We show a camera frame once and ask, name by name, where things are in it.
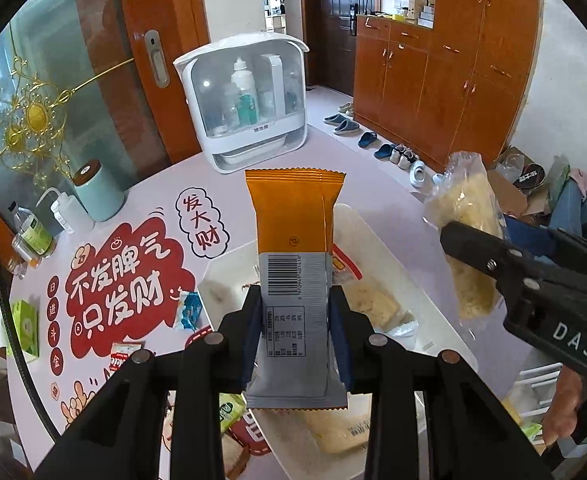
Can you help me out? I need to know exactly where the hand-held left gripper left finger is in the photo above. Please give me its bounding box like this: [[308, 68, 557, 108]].
[[33, 282, 266, 480]]

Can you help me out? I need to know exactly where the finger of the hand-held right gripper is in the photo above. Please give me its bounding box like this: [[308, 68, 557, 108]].
[[440, 220, 557, 288], [503, 216, 587, 282]]

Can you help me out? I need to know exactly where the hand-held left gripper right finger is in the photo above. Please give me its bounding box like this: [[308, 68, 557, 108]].
[[326, 284, 554, 480]]

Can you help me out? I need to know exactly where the clear packet with red label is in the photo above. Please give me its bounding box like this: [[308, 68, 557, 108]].
[[329, 244, 420, 337]]

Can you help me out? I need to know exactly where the large clear bread packet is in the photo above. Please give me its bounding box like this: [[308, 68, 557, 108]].
[[423, 151, 508, 322]]

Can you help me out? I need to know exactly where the white plastic bin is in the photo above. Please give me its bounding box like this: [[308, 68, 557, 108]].
[[197, 203, 479, 480]]

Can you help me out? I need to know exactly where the orange and grey snack packet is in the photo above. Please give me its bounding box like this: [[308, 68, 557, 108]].
[[244, 169, 349, 411]]

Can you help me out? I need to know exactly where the person's right hand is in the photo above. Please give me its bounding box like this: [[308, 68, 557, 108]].
[[542, 364, 587, 445]]

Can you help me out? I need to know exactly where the cardboard box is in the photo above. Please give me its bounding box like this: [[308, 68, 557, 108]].
[[488, 147, 549, 217]]

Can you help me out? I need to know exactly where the pile of clothes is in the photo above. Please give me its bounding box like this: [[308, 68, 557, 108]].
[[543, 157, 587, 242]]

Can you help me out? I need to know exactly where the small blue snack packet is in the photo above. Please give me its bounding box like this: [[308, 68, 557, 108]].
[[174, 291, 204, 331]]

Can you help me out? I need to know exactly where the small green snack packet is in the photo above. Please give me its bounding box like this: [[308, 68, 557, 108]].
[[218, 392, 247, 436]]

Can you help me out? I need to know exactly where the white chair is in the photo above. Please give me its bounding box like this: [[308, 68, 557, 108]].
[[512, 362, 565, 423]]

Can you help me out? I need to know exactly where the brown cracker packet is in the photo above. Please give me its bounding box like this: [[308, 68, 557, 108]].
[[220, 432, 252, 480]]

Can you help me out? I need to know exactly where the small red and white packet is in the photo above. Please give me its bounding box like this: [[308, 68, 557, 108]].
[[110, 341, 146, 374]]

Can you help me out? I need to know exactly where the row of shoes and slippers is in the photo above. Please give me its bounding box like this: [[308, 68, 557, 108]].
[[323, 101, 449, 191]]

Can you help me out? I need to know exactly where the pink printed tablecloth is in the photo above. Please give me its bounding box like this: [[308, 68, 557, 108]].
[[0, 110, 479, 480]]

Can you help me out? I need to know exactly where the brown wooden cabinet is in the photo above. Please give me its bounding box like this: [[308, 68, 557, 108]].
[[352, 0, 544, 172]]

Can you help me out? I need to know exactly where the teal canister with brown lid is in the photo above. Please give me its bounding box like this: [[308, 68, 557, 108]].
[[70, 159, 126, 222]]

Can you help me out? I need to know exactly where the white squeeze wash bottle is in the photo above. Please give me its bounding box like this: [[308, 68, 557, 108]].
[[37, 187, 95, 235]]

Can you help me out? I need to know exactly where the green tissue box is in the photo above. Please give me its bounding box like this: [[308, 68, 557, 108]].
[[9, 299, 40, 363]]

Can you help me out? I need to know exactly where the white countertop sterilizer cabinet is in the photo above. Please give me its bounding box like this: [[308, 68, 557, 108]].
[[173, 31, 310, 175]]

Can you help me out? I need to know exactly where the glass bottle with green label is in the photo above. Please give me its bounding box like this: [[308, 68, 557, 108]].
[[8, 202, 56, 261]]

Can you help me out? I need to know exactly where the dark brown entrance door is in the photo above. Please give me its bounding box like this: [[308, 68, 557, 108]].
[[318, 0, 363, 97]]

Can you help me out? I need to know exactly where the glass sliding door gold ornament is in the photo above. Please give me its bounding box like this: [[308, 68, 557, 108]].
[[0, 0, 210, 196]]

